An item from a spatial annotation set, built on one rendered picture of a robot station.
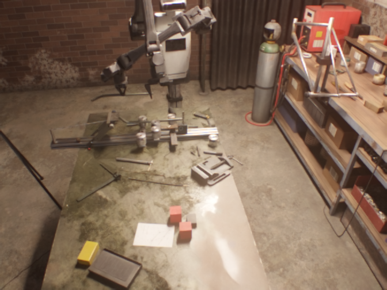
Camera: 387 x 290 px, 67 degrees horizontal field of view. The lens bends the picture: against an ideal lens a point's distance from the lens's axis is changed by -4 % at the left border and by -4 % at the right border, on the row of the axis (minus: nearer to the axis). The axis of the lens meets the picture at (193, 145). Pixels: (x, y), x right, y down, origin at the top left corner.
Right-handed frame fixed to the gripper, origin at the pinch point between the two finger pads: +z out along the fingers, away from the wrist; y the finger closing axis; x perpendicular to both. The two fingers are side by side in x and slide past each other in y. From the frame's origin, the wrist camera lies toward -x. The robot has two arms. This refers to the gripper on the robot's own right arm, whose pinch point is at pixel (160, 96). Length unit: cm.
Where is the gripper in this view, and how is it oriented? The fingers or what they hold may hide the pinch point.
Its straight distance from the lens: 160.8
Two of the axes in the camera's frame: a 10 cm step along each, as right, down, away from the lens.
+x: -2.7, -0.8, 9.6
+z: 1.6, 9.8, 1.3
